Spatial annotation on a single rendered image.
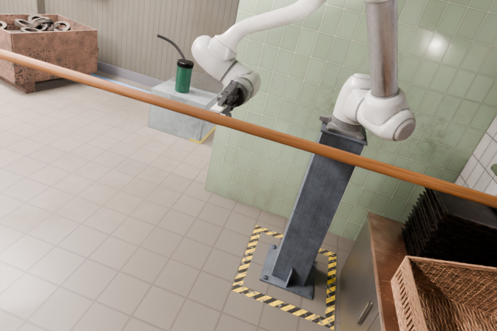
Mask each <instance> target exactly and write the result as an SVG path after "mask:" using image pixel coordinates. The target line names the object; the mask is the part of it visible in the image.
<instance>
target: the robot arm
mask: <svg viewBox="0 0 497 331"><path fill-rule="evenodd" d="M325 1H326V0H299V1H297V2H296V3H294V4H292V5H289V6H287V7H283V8H280V9H278V10H273V11H270V12H267V13H263V14H260V15H257V16H253V17H250V18H246V19H244V20H242V21H239V22H237V23H236V24H234V25H233V26H232V27H230V28H229V29H228V30H227V31H226V32H225V33H224V34H222V35H216V36H215V37H214V38H211V37H209V36H208V35H202V36H200V37H198V38H196V40H195V42H194V43H193V45H192V54H193V57H194V59H195V60H196V62H198V64H199V65H200V66H201V67H202V68H203V69H204V70H205V71H206V72H208V73H209V74H210V75H211V76H212V77H213V78H216V79H218V80H219V81H220V82H221V83H222V84H223V85H225V87H226V88H225V89H224V90H223V91H222V92H221V95H222V97H221V98H219V97H217V101H218V102H217V103H216V104H215V105H214V106H213V107H212V108H210V111H211V112H215V113H218V114H221V115H225V116H228V117H231V111H233V110H234V108H235V107H238V106H241V105H243V104H244V103H246V102H247V101H248V100H249V99H251V98H253V97H254V96H255V95H256V94H257V92H258V91H259V89H260V84H261V78H260V75H259V74H258V73H257V72H256V71H255V70H253V69H251V68H249V67H247V66H245V65H243V64H241V63H240V62H239V61H238V60H237V59H235V58H236V55H237V45H238V43H239V42H240V40H241V39H242V38H243V37H245V36H246V35H248V34H251V33H256V32H259V31H263V30H268V29H271V28H275V27H281V26H284V25H287V24H292V23H295V22H297V21H300V20H302V19H304V18H306V17H308V16H309V15H310V14H312V13H313V12H314V11H315V10H317V9H318V8H319V7H320V6H321V5H322V4H323V3H324V2H325ZM363 1H364V2H365V14H366V25H367V37H368V59H369V70H370V75H365V74H360V73H356V74H354V75H352V76H351V77H350V78H349V79H348V80H347V81H346V82H345V84H344V85H343V87H342V89H341V91H340V93H339V96H338V98H337V101H336V105H335V107H334V112H333V114H332V115H329V116H327V115H320V116H319V120H321V121H322V122H324V123H327V126H326V127H325V129H326V130H327V131H330V132H336V133H338V134H343V135H345V136H348V137H352V138H355V139H357V140H361V141H363V140H364V139H365V138H364V136H363V134H362V128H363V127H365V128H366V129H367V130H368V131H370V132H371V133H373V134H375V135H376V136H377V137H380V138H382V139H383V140H388V141H393V142H396V141H401V140H405V139H407V138H408V137H409V136H411V134H412V133H413V131H414V129H415V127H416V119H415V116H414V113H413V112H412V111H411V110H410V107H409V105H408V102H407V99H406V97H405V93H404V91H403V90H401V89H400V88H399V87H398V0H363Z"/></svg>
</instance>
